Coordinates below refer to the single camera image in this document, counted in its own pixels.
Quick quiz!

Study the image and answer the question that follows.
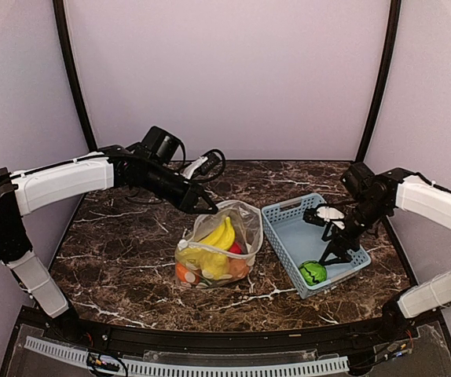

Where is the black front rail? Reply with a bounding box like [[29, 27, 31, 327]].
[[16, 306, 420, 369]]

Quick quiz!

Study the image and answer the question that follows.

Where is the clear dotted zip top bag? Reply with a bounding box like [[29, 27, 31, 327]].
[[174, 200, 263, 289]]

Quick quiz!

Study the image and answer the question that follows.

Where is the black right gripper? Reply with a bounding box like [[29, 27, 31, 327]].
[[320, 196, 391, 265]]

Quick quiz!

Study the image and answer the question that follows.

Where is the black right corner post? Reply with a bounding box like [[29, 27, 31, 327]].
[[354, 0, 402, 163]]

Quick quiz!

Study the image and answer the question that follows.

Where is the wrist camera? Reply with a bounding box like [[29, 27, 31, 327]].
[[302, 203, 345, 229], [181, 148, 226, 183]]

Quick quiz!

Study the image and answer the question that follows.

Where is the small front circuit board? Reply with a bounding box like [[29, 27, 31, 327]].
[[86, 353, 120, 372]]

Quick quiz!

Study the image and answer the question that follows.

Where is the orange green toy mango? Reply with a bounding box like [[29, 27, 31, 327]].
[[228, 258, 250, 279]]

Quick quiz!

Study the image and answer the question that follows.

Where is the light blue cable duct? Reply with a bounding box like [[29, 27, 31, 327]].
[[24, 336, 350, 376]]

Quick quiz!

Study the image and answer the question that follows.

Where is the yellow toy banana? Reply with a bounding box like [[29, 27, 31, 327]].
[[199, 216, 236, 251]]

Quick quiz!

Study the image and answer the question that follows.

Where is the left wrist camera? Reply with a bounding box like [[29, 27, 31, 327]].
[[181, 148, 226, 183]]

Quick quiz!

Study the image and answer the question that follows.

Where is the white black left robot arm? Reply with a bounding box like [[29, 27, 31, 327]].
[[0, 126, 218, 342]]

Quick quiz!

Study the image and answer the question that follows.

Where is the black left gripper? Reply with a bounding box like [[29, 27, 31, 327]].
[[143, 161, 219, 214]]

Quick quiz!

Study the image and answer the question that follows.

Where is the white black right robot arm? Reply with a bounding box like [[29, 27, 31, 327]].
[[311, 163, 451, 341]]

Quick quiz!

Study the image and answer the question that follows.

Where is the black left corner post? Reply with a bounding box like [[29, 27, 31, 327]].
[[52, 0, 98, 152]]

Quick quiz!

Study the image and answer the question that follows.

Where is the light blue perforated basket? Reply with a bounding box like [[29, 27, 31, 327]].
[[262, 193, 371, 299]]

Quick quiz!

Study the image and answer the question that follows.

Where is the red toy apple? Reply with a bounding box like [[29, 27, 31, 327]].
[[229, 241, 245, 254]]

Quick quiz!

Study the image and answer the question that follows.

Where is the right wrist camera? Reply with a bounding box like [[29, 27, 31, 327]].
[[302, 203, 345, 229]]

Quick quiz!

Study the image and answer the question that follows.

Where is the yellow toy pepper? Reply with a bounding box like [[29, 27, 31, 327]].
[[181, 248, 229, 280]]

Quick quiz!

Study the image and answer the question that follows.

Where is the orange toy orange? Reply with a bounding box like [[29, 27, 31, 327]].
[[175, 262, 200, 286]]

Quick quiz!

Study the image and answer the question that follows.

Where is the green toy cabbage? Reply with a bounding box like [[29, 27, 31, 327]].
[[298, 261, 327, 286]]

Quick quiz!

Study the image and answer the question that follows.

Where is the black corner post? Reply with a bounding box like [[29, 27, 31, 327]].
[[52, 0, 98, 152], [354, 0, 402, 163]]

